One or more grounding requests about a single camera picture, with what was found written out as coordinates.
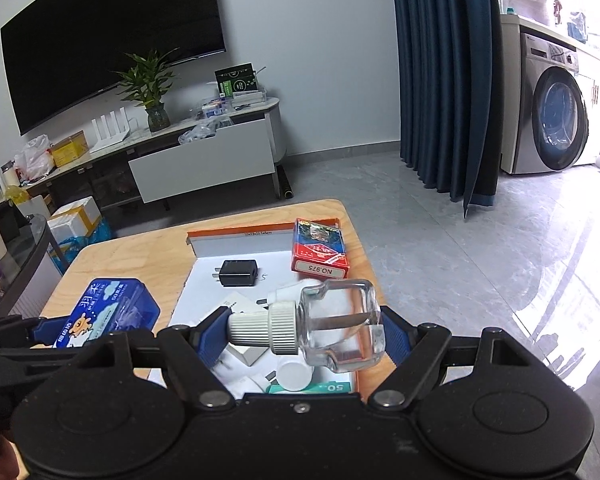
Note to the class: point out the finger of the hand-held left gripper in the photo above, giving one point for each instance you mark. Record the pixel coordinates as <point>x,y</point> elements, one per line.
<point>20,362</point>
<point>50,331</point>

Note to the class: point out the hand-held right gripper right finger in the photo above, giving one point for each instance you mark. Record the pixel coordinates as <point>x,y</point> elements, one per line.
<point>396,337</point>

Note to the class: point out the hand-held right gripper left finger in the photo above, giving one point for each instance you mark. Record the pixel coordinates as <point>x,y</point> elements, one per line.
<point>215,337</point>

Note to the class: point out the clear glass bottle white cap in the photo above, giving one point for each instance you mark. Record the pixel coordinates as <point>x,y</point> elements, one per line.
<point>340,325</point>

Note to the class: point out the blue card box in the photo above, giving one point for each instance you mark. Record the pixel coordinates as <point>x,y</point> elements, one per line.
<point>110,310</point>

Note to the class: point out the black wall charger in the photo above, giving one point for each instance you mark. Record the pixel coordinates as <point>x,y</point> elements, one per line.
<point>237,272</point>

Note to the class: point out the white USB charger cube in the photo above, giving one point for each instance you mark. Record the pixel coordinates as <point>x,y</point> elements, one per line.
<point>247,355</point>

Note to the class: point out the black round side table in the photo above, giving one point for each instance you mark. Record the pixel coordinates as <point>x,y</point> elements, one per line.
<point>35,270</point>

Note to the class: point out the small white plastic bottle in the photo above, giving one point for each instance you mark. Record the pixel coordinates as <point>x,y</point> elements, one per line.
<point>292,372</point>

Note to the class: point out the green white cardboard box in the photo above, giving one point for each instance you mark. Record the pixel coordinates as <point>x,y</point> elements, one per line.
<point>325,388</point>

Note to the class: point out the blue plastic bag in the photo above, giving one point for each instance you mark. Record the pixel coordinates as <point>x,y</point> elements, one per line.
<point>87,245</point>

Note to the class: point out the black speaker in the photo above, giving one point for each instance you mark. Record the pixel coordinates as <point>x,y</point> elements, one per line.
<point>15,222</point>

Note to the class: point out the red playing card box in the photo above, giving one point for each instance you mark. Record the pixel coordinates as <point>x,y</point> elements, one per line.
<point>320,250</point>

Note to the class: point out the white foam box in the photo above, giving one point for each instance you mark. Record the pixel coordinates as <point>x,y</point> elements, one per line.
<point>75,217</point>

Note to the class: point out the black rolled mat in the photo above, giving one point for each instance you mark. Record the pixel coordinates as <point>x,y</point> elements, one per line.
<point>285,182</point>

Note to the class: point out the white plastic bag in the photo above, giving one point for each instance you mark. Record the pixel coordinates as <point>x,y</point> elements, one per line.
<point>32,160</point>

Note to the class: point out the white TV cabinet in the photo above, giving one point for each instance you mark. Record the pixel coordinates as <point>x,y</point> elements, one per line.
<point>205,165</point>

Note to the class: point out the yellow box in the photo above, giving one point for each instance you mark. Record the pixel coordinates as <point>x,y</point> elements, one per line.
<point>70,149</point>

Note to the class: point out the white router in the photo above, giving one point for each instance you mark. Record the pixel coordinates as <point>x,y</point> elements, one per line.
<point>107,142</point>

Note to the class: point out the clear plastic bag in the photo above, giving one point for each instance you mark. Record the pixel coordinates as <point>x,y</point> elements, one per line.
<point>200,132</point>

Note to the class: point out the small blue white box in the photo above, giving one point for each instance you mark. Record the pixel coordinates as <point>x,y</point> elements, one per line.
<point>215,111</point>

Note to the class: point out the green plant in glass vase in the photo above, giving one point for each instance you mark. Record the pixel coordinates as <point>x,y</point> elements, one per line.
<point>157,117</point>

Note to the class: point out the clear acrylic holder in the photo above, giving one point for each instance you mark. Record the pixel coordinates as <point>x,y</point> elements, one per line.
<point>250,100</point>

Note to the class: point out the black green sign card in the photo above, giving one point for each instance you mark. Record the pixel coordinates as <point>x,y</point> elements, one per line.
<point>236,82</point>

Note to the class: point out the dark blue curtain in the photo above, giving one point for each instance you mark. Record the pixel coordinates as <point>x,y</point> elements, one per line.
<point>440,85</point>

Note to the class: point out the silver washing machine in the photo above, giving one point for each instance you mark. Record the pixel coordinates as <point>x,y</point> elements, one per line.
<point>555,110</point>

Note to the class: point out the black television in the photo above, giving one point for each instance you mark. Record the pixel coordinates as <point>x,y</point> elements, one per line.
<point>105,35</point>

